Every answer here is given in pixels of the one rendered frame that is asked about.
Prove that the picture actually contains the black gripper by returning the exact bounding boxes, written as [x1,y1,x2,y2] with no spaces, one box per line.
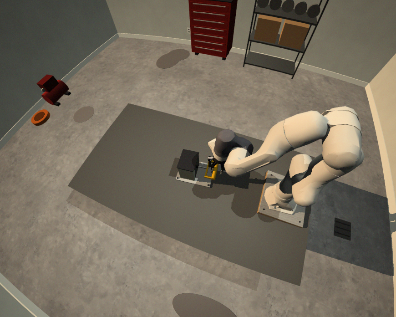
[208,156,226,175]

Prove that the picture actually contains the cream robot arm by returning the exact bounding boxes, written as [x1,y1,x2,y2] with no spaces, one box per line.
[208,106,365,215]

